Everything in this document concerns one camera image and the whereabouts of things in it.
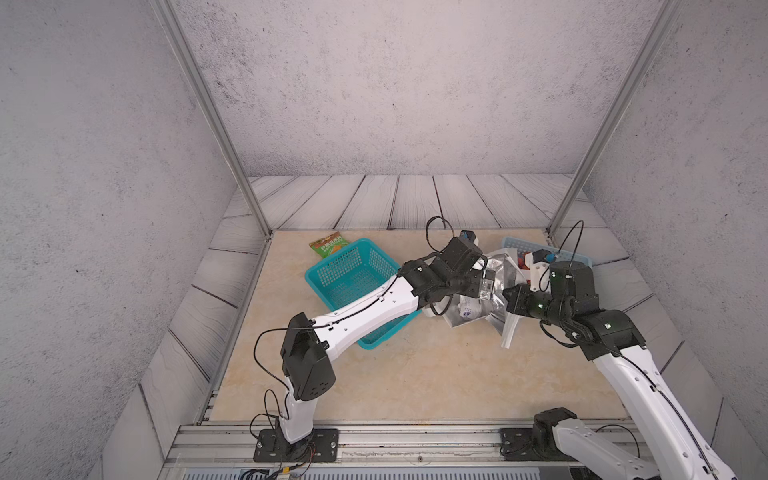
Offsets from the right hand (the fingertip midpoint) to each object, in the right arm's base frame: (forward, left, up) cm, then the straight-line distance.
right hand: (505, 290), depth 71 cm
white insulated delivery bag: (+5, -2, +1) cm, 5 cm away
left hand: (+3, +4, 0) cm, 5 cm away
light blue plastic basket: (+33, -20, -21) cm, 44 cm away
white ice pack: (+4, +5, -14) cm, 15 cm away
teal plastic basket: (+25, +43, -24) cm, 55 cm away
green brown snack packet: (+34, +52, -21) cm, 66 cm away
